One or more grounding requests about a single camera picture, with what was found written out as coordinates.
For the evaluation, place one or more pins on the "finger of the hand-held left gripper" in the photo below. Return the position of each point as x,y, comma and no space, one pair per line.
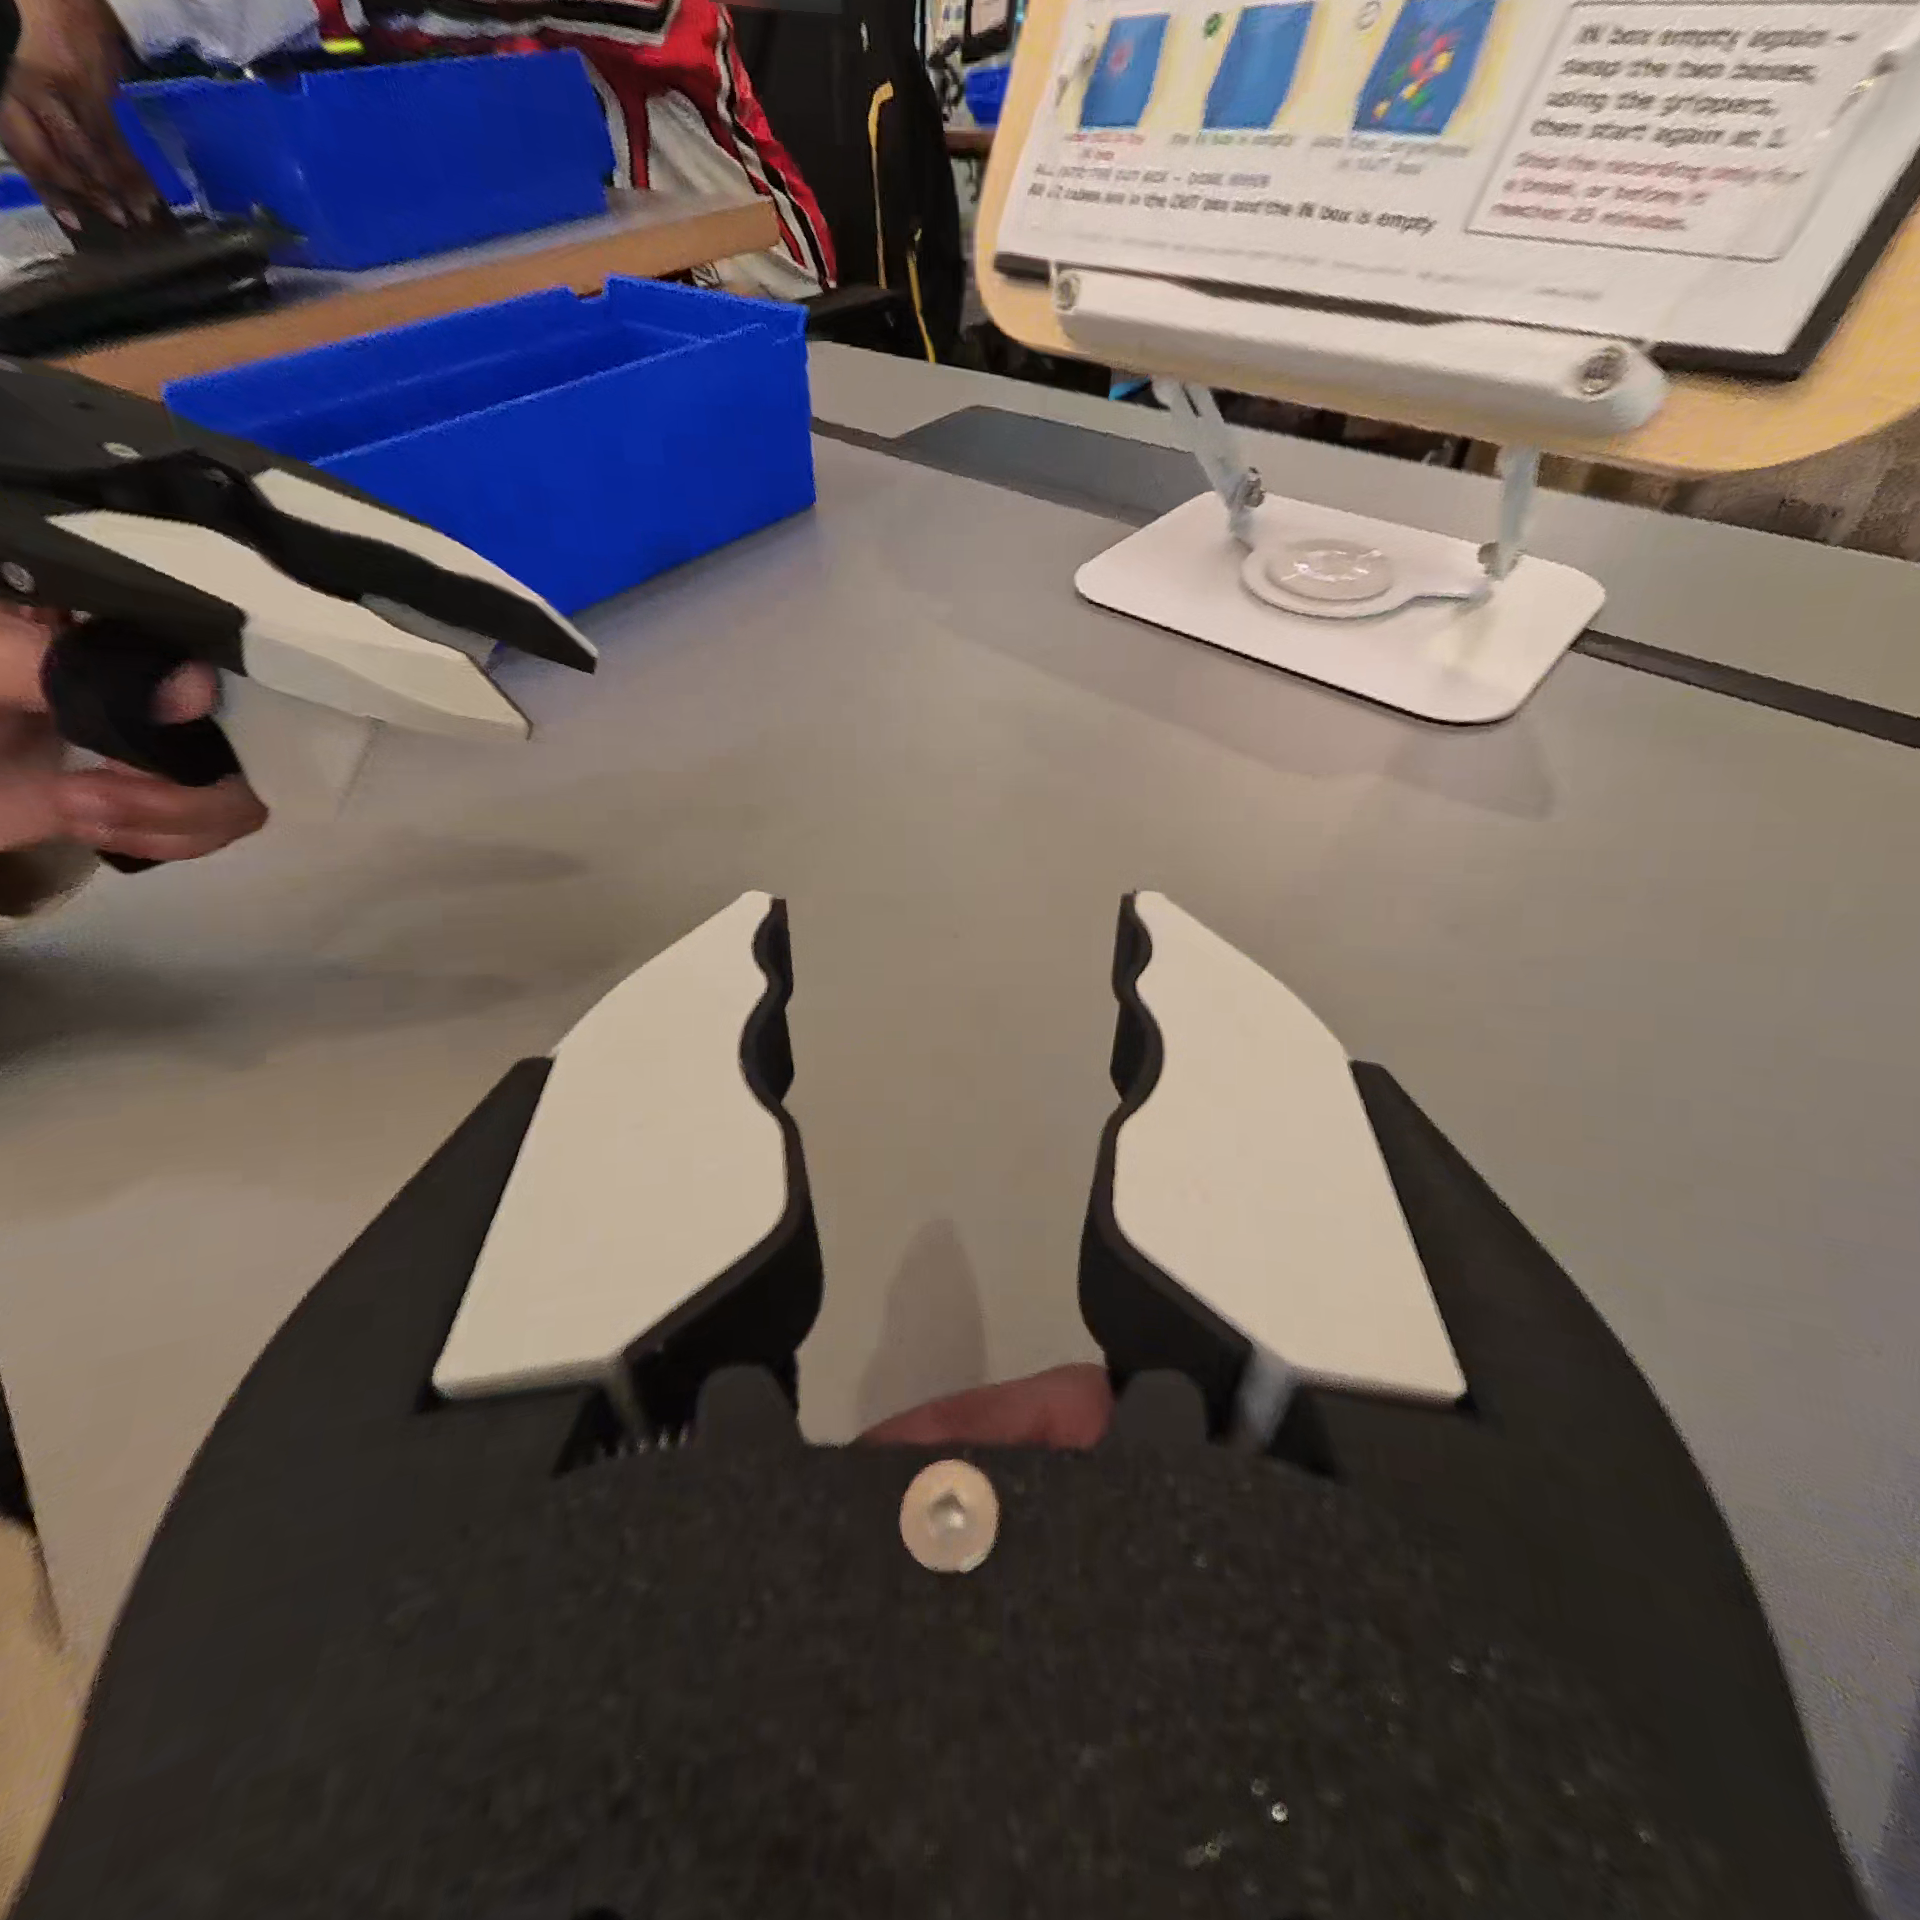
391,524
345,660

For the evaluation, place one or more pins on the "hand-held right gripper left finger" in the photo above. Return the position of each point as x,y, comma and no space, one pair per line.
614,1169

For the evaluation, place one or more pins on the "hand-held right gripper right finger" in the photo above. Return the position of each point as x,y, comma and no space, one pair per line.
1274,1184

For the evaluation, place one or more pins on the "blue plastic bin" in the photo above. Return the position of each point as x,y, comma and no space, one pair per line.
986,97
449,166
225,141
644,465

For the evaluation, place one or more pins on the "person's left forearm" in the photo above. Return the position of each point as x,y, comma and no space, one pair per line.
30,889

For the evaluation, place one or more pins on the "person's left hand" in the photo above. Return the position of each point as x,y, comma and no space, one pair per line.
135,818

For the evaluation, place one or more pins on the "black device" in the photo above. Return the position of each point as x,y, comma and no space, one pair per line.
135,278

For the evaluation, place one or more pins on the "wooden edged table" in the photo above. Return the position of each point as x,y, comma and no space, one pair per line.
449,294

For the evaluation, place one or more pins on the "wooden document stand white base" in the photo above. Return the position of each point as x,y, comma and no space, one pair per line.
1352,630

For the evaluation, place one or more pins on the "printed instruction sheet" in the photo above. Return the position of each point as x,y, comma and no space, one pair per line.
1501,181

